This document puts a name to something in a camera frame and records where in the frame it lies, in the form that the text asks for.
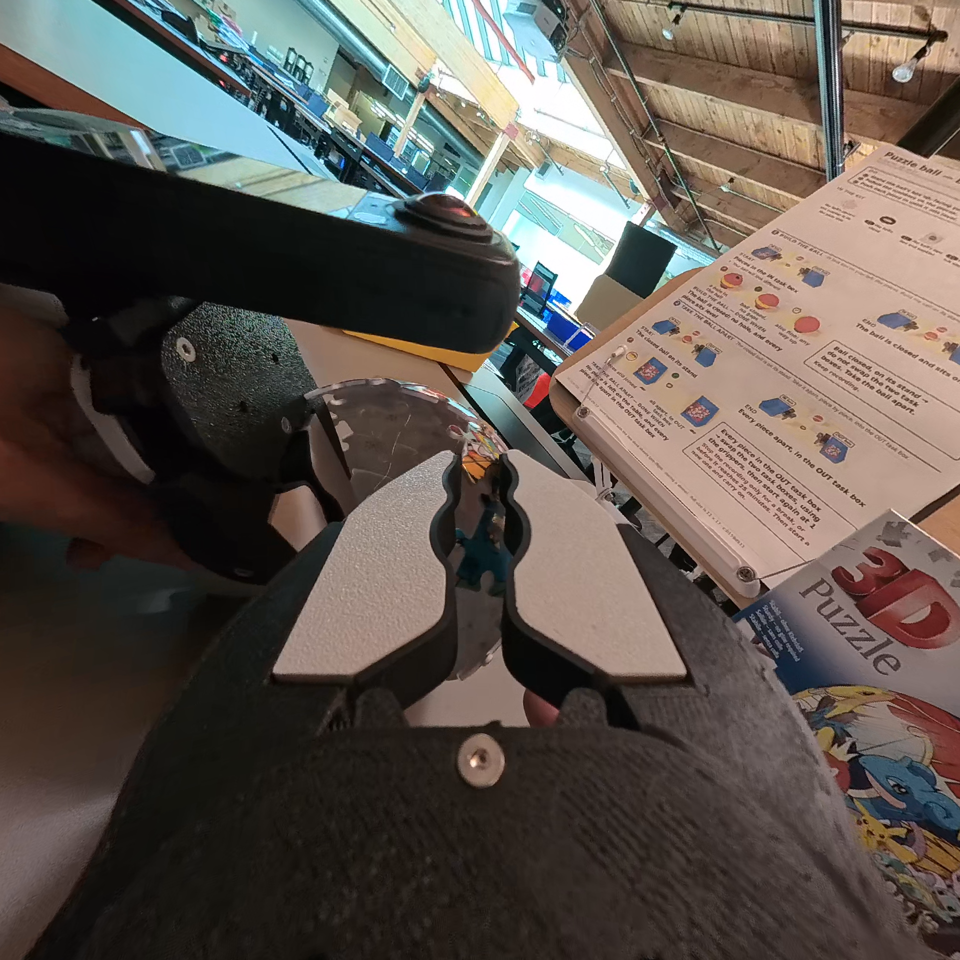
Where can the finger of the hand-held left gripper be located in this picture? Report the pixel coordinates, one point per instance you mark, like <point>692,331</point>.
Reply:
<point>334,465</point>
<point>300,517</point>

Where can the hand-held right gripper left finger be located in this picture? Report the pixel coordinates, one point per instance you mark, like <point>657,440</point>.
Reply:
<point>367,592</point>

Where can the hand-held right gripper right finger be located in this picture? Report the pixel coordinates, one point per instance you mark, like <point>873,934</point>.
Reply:
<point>592,592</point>

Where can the partly built puzzle ball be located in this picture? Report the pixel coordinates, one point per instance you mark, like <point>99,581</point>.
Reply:
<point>390,427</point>

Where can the blue puzzle box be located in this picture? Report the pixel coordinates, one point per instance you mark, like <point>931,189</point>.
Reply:
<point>862,637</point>

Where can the person's right hand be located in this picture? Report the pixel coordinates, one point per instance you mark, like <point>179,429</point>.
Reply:
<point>540,709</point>

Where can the person's left hand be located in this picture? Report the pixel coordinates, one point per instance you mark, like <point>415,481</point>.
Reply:
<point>45,450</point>

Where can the white clamp bar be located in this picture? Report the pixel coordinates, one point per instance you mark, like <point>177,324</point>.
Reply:
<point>660,495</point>

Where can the yellow storage bin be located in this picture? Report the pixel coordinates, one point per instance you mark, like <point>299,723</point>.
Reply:
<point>450,356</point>

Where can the light background table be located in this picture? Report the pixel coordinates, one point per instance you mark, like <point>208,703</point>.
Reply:
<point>150,75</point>

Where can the blue storage bin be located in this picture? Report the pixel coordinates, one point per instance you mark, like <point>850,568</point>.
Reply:
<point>570,330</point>

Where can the black red office chair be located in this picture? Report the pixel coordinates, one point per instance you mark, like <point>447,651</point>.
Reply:
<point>540,289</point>

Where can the wooden sheet holder board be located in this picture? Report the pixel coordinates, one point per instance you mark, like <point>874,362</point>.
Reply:
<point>637,307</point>

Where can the grey rounded board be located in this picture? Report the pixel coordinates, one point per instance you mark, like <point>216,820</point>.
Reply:
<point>607,304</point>

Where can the printed task instruction sheet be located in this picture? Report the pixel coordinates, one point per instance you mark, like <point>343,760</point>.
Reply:
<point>787,360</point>

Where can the black panel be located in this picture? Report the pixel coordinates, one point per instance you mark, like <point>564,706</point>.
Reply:
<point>641,259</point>

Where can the ceiling spot lamp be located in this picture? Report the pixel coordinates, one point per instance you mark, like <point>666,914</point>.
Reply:
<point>671,26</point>
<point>907,67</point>

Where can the metal light rail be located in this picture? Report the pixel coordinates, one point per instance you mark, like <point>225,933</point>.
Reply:
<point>831,90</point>

